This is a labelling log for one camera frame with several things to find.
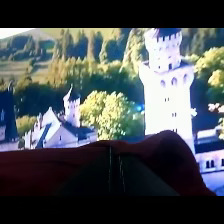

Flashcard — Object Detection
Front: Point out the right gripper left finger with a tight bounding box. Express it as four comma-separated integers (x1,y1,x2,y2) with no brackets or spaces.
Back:
55,146,115,197

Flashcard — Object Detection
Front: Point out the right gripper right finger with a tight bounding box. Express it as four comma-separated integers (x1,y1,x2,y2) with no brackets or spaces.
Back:
117,153,182,197

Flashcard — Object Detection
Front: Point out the red garment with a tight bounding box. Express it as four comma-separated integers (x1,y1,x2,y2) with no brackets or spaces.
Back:
0,129,217,197

